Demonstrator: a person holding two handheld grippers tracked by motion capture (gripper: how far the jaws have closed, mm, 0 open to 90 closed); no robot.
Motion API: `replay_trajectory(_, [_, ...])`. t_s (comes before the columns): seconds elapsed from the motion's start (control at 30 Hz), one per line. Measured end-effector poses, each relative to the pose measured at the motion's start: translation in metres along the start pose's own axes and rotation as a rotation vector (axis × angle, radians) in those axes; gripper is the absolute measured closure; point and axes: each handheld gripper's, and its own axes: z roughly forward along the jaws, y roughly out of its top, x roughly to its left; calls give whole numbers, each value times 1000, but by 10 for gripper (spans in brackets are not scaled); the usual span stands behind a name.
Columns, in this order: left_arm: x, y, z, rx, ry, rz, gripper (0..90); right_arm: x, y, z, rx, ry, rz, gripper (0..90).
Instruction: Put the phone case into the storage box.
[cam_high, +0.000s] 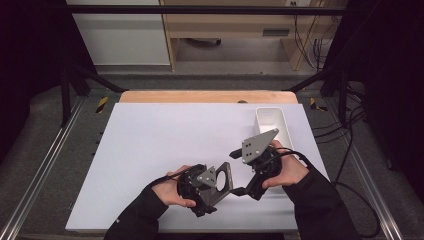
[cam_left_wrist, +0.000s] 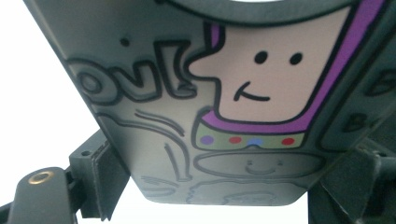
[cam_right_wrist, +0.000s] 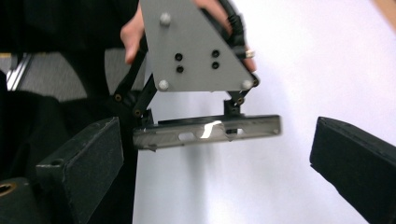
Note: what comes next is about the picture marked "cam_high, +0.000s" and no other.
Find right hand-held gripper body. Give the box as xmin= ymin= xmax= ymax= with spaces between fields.
xmin=241 ymin=128 xmax=284 ymax=202

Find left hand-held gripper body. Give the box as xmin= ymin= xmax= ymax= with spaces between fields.
xmin=176 ymin=163 xmax=218 ymax=209

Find white oblong plastic bin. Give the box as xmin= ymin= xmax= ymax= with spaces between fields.
xmin=253 ymin=107 xmax=303 ymax=196

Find person's left hand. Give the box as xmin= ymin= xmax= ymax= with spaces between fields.
xmin=151 ymin=165 xmax=198 ymax=208

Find person's right hand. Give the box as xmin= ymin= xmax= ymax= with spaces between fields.
xmin=261 ymin=139 xmax=310 ymax=190

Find white table cover sheet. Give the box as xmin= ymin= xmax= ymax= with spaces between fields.
xmin=65 ymin=102 xmax=331 ymax=233

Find yellow black hazard tape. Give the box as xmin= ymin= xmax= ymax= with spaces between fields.
xmin=95 ymin=96 xmax=110 ymax=114
xmin=309 ymin=97 xmax=328 ymax=113

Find black metal stand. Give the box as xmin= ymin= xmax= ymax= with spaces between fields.
xmin=59 ymin=61 xmax=129 ymax=128
xmin=283 ymin=63 xmax=351 ymax=126

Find wooden desk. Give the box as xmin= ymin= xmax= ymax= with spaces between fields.
xmin=159 ymin=0 xmax=348 ymax=72

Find dark curtain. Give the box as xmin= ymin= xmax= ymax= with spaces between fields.
xmin=324 ymin=0 xmax=424 ymax=194
xmin=0 ymin=0 xmax=98 ymax=164

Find white cabinet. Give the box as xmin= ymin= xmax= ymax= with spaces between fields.
xmin=65 ymin=0 xmax=171 ymax=67

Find left hand-held gripper cable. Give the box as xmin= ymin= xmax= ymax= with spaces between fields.
xmin=148 ymin=164 xmax=206 ymax=188

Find hand-held gripper cable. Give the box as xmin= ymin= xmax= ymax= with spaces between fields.
xmin=148 ymin=164 xmax=206 ymax=188
xmin=259 ymin=147 xmax=382 ymax=239

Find black floor cables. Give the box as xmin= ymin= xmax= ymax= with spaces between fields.
xmin=311 ymin=84 xmax=368 ymax=158

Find right hand-held gripper cable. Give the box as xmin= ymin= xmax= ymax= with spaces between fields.
xmin=259 ymin=147 xmax=382 ymax=239

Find bundle of hanging cables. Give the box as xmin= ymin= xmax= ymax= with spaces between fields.
xmin=292 ymin=13 xmax=341 ymax=72

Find aluminium rail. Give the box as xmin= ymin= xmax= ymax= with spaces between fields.
xmin=324 ymin=98 xmax=406 ymax=240
xmin=0 ymin=96 xmax=86 ymax=240

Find black metal frame bar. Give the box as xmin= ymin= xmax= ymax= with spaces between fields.
xmin=63 ymin=4 xmax=354 ymax=16

